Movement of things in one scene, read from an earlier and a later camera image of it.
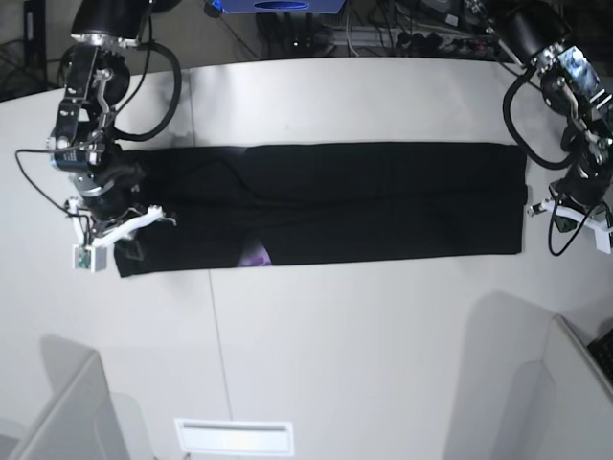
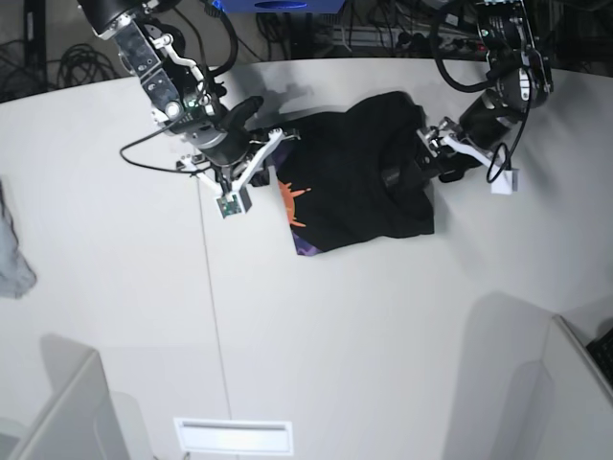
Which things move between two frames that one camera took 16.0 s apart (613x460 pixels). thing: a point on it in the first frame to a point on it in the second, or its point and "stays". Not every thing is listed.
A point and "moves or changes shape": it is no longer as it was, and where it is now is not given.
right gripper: (585, 185) to (480, 123)
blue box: (280, 7) stays
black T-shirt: (250, 206) moves or changes shape
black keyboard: (601, 351) stays
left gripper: (109, 192) to (226, 142)
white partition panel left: (79, 422) stays
